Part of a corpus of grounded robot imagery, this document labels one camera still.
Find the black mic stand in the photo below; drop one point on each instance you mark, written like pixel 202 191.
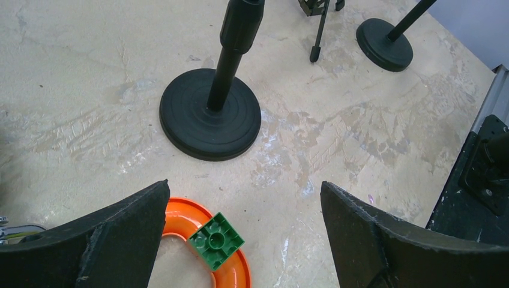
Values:
pixel 210 114
pixel 385 44

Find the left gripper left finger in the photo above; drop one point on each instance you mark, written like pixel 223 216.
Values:
pixel 115 246

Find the black tripod shock-mount stand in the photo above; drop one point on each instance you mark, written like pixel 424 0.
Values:
pixel 315 8

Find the orange curved toy track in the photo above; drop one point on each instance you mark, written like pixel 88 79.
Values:
pixel 212 238

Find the black base frame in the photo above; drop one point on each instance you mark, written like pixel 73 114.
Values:
pixel 473 204

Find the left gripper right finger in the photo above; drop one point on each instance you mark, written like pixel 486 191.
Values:
pixel 372 248

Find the black poker chip case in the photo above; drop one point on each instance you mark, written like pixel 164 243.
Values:
pixel 17 231

